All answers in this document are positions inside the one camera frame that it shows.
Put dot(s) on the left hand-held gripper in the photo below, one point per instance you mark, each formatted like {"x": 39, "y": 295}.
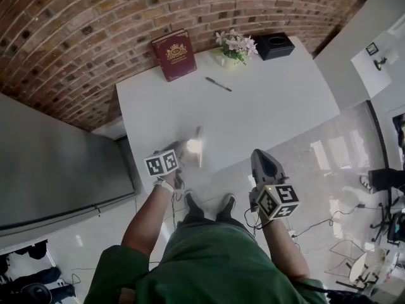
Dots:
{"x": 159, "y": 165}

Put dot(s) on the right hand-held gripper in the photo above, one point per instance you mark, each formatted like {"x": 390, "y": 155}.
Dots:
{"x": 276, "y": 201}

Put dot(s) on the black shoulder bag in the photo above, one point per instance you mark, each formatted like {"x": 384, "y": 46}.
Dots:
{"x": 341, "y": 296}

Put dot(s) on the person's right forearm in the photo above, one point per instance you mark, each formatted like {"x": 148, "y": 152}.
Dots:
{"x": 284, "y": 252}

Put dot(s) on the person's left forearm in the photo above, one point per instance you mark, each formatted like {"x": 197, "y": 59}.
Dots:
{"x": 145, "y": 226}

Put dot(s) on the white wristband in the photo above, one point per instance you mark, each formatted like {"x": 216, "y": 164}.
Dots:
{"x": 164, "y": 185}

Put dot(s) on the person's left black shoe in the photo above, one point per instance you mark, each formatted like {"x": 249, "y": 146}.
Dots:
{"x": 193, "y": 204}

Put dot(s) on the white power strip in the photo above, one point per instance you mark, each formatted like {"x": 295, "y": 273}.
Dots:
{"x": 291, "y": 233}

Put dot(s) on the person's dark trousers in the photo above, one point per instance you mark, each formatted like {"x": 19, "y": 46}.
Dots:
{"x": 209, "y": 222}

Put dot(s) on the black pen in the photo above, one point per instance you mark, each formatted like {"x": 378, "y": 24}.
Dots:
{"x": 218, "y": 84}

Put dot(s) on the red hardcover book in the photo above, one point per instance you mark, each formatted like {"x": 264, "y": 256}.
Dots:
{"x": 175, "y": 55}

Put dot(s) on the green shirt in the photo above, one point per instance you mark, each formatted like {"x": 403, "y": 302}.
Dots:
{"x": 209, "y": 264}

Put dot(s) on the potted white flowers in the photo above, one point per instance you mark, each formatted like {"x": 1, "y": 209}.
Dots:
{"x": 235, "y": 47}

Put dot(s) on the grey refrigerator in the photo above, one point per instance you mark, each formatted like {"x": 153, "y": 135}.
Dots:
{"x": 57, "y": 163}

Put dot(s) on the black tissue box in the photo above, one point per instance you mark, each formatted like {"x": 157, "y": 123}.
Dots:
{"x": 275, "y": 47}

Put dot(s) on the black office chair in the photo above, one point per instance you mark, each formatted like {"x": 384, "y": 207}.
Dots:
{"x": 390, "y": 220}

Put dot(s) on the white round fan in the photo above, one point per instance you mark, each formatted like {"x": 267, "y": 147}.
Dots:
{"x": 364, "y": 266}

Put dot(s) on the small table lamp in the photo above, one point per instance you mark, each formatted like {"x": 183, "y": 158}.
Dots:
{"x": 379, "y": 63}

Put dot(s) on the black gear on rack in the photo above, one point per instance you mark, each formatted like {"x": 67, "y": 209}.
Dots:
{"x": 31, "y": 293}

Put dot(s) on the white wall cabinet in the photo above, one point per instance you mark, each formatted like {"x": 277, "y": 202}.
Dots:
{"x": 357, "y": 43}

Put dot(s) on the small black picture frame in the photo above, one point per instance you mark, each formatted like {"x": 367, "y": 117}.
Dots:
{"x": 372, "y": 48}

